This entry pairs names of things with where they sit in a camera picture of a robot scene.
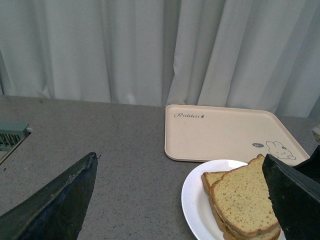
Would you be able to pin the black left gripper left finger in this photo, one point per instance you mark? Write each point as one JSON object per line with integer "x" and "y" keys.
{"x": 56, "y": 211}

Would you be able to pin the green vent fixture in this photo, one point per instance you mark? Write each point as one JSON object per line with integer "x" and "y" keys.
{"x": 13, "y": 133}

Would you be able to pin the white round plate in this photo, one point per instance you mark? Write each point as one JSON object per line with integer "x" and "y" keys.
{"x": 195, "y": 203}

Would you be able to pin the grey curtain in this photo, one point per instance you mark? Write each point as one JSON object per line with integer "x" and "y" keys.
{"x": 250, "y": 54}

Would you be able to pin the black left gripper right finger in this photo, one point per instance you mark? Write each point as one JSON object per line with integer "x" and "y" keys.
{"x": 295, "y": 199}

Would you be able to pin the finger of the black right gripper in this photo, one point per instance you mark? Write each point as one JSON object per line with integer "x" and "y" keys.
{"x": 311, "y": 166}

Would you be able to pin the bottom bread slice with filling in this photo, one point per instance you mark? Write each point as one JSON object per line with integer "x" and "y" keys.
{"x": 208, "y": 179}

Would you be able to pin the pink rabbit tray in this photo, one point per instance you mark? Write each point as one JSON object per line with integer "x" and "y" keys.
{"x": 205, "y": 133}

